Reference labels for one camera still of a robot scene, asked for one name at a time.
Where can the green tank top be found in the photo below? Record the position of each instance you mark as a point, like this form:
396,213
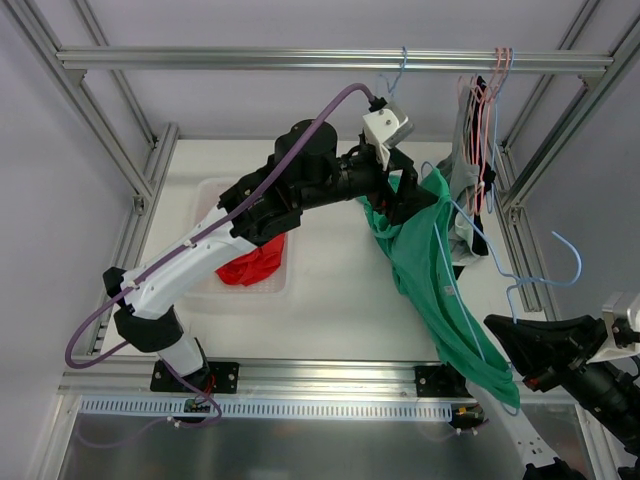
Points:
422,270

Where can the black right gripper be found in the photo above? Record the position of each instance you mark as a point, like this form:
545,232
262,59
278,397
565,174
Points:
558,368

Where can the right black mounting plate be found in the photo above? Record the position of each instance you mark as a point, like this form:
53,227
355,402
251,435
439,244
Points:
432,381

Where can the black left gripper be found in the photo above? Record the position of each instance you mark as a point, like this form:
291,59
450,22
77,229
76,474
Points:
396,185

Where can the white plastic perforated basket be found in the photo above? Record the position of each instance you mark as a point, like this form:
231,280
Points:
212,293

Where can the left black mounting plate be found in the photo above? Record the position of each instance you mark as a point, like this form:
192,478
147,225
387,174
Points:
217,378

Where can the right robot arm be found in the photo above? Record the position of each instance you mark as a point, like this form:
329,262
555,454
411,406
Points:
530,457

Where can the black mounting plate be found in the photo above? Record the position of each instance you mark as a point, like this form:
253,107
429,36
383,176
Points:
432,381
217,378

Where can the pink wire hanger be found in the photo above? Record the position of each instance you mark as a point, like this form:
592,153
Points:
485,123

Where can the white slotted cable duct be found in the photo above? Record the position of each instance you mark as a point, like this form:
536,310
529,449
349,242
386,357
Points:
268,408

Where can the aluminium frame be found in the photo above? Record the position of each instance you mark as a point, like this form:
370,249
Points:
112,113

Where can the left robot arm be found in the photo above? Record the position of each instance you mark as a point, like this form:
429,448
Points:
303,172

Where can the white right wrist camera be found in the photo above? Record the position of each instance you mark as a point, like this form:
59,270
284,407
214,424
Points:
620,314

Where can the red tank top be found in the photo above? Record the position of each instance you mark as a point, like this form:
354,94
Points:
256,266

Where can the black garment on hanger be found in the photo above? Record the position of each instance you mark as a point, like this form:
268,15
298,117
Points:
470,178

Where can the grey garment on hanger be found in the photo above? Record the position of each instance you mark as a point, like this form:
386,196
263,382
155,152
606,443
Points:
462,176

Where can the light blue wire hanger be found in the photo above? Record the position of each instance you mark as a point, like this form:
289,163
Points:
388,85

